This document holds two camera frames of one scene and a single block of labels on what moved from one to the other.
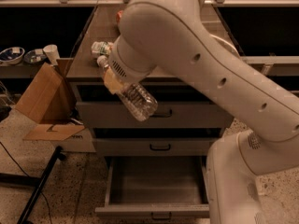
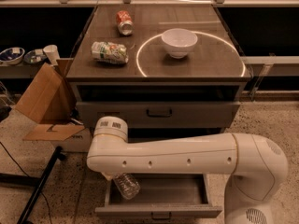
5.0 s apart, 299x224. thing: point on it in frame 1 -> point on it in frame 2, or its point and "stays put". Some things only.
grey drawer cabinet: [157, 168] stays put
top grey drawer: [168, 115] stays put
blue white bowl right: [35, 56] stays put
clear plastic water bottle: [135, 96] -> [128, 185]
